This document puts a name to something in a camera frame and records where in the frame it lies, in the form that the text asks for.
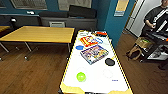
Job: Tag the white open door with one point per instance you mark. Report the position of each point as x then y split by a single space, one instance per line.
136 16

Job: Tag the small blue disc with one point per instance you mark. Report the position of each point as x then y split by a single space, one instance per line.
79 47

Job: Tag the red yellow board game box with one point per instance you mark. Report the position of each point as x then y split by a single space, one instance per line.
88 41

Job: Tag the purple board game box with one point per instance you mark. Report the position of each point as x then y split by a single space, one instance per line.
94 54

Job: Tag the red orange flat object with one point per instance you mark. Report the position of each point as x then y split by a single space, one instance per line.
101 33

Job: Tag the dark grey sofa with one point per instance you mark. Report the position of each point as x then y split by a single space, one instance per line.
26 20
80 22

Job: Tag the wooden air hockey table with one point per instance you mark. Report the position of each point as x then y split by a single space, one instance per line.
95 71

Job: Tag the black air hockey pusher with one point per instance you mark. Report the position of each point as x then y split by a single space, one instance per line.
109 61

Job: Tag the green ball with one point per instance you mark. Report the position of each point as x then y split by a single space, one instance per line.
81 76

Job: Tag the black sofa back cushion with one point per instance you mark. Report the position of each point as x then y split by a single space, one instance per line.
82 11

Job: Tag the interior glass window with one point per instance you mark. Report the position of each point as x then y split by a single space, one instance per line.
28 4
75 4
2 3

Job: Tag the long wooden bench table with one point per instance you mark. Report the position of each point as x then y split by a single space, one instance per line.
40 34

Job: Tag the brown black backpack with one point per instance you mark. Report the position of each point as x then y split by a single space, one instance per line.
134 52

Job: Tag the tan tote bag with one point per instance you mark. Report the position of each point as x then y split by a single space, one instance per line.
144 42

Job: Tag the person in dark top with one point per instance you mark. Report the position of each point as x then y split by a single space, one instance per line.
155 18

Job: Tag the wooden rectangular table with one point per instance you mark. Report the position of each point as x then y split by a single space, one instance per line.
3 28

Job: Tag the yellow wall notice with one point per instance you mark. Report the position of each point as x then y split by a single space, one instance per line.
121 7

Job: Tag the white wall outlet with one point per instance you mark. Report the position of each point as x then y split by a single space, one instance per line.
30 12

